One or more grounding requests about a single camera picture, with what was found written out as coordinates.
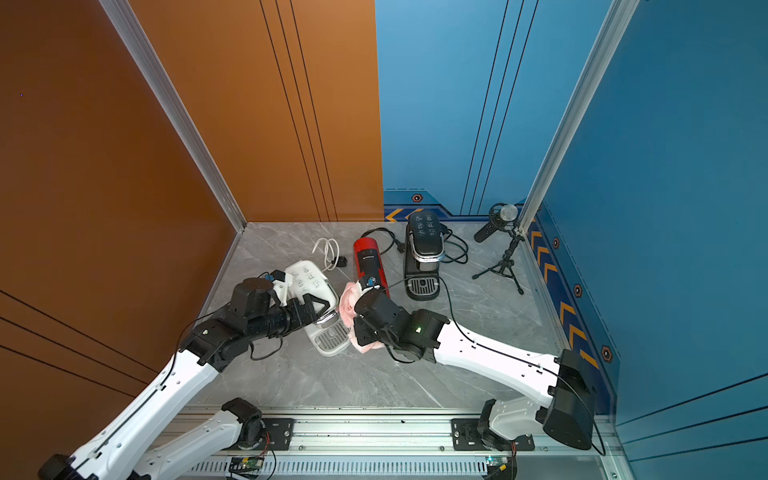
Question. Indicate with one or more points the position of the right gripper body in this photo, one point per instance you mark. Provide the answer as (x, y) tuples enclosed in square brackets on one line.
[(366, 334)]

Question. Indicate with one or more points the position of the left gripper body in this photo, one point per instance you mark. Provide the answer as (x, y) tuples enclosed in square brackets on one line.
[(279, 321)]

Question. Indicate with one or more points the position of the white coffee machine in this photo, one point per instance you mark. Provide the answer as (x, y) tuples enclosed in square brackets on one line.
[(326, 332)]

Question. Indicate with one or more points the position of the pink striped towel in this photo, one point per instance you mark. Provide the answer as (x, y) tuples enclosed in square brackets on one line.
[(351, 294)]

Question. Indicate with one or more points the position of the red Nespresso coffee machine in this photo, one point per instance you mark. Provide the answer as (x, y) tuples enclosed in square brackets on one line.
[(369, 266)]

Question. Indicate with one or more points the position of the black coffee machine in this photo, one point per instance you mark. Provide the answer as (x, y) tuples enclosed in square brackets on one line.
[(424, 253)]

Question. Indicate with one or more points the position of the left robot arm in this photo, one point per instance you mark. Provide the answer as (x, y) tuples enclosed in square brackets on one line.
[(120, 450)]

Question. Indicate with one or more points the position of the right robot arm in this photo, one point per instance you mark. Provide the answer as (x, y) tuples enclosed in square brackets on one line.
[(556, 398)]

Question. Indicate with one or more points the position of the right green circuit board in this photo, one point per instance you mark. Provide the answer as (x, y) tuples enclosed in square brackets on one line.
[(508, 470)]

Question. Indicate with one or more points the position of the green circuit board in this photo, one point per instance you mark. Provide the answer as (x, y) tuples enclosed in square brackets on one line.
[(250, 467), (508, 470)]

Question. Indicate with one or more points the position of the left green circuit board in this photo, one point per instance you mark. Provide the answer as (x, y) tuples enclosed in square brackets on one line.
[(250, 467)]

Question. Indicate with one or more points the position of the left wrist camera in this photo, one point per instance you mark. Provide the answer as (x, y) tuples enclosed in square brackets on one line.
[(282, 283)]

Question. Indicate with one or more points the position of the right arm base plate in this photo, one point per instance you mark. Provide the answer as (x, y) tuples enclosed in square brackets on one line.
[(468, 436)]

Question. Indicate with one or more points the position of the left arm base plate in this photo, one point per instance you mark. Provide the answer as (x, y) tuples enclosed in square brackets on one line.
[(275, 434)]

